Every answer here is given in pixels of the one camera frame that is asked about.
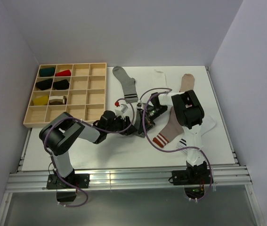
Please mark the rolled brown white sock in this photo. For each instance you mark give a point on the rolled brown white sock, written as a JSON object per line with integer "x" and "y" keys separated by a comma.
{"x": 57, "y": 100}

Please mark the white sock with black stripes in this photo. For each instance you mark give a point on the white sock with black stripes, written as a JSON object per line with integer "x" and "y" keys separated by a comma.
{"x": 205, "y": 127}

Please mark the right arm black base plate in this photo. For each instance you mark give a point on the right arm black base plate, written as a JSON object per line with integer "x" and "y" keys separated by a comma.
{"x": 190, "y": 176}

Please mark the beige red reindeer sock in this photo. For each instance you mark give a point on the beige red reindeer sock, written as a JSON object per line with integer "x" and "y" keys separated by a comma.
{"x": 187, "y": 82}

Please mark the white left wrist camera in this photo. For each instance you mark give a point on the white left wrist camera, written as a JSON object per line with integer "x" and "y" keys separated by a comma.
{"x": 120, "y": 109}

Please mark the plain white sock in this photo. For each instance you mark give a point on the plain white sock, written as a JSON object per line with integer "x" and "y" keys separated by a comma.
{"x": 159, "y": 81}

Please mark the rolled red sock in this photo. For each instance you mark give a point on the rolled red sock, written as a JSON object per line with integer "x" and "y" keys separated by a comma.
{"x": 65, "y": 73}

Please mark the rolled green sock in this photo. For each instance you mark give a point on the rolled green sock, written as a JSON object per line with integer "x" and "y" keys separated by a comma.
{"x": 47, "y": 72}

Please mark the beige sock with rust stripes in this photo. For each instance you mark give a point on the beige sock with rust stripes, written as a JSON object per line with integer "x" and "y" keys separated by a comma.
{"x": 171, "y": 130}

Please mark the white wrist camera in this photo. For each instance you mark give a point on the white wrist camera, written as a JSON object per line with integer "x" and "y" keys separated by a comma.
{"x": 140, "y": 105}
{"x": 120, "y": 109}

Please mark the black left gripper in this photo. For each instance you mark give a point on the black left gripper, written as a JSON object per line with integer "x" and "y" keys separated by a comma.
{"x": 127, "y": 127}

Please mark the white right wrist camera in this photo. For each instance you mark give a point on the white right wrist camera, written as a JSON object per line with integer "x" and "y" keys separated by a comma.
{"x": 140, "y": 105}

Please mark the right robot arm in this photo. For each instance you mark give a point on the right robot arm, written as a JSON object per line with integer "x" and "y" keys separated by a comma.
{"x": 189, "y": 114}

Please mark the wooden compartment tray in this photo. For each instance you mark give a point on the wooden compartment tray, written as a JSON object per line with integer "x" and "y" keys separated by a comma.
{"x": 86, "y": 95}

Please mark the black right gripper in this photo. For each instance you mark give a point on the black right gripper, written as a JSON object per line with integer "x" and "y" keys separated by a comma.
{"x": 149, "y": 122}

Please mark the rolled black sock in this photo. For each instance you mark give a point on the rolled black sock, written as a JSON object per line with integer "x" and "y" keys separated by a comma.
{"x": 61, "y": 85}

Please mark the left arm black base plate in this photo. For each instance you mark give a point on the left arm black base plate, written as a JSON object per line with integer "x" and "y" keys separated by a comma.
{"x": 77, "y": 180}

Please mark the rolled dark sock in tray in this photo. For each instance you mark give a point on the rolled dark sock in tray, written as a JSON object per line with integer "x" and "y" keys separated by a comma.
{"x": 44, "y": 84}

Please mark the rolled yellow sock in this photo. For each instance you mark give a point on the rolled yellow sock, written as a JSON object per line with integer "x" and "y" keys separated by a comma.
{"x": 41, "y": 101}

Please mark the grey sock with black stripes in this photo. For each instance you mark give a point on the grey sock with black stripes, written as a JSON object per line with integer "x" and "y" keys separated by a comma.
{"x": 127, "y": 83}

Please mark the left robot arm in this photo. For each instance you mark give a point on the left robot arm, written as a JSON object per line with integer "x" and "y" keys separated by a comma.
{"x": 59, "y": 135}

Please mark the dark grey sock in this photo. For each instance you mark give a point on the dark grey sock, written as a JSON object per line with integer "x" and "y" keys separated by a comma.
{"x": 149, "y": 124}

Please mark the aluminium extrusion rail frame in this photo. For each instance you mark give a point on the aluminium extrusion rail frame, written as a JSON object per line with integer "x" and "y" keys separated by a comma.
{"x": 134, "y": 196}

